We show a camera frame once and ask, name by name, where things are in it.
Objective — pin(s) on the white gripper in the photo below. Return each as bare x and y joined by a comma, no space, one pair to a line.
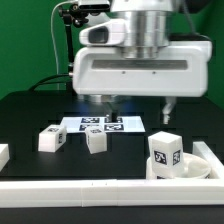
179,70

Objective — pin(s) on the white round stool seat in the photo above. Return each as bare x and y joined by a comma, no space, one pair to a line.
194,168

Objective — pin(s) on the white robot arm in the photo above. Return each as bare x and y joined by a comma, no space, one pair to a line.
134,55

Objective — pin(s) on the white marker sheet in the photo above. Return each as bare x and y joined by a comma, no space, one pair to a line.
123,124

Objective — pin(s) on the white U-shaped fence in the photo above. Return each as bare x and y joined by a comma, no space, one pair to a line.
87,193

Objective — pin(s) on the black rear camera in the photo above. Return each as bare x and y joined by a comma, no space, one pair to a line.
94,5

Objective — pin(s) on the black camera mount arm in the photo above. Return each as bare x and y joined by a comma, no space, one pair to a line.
72,17

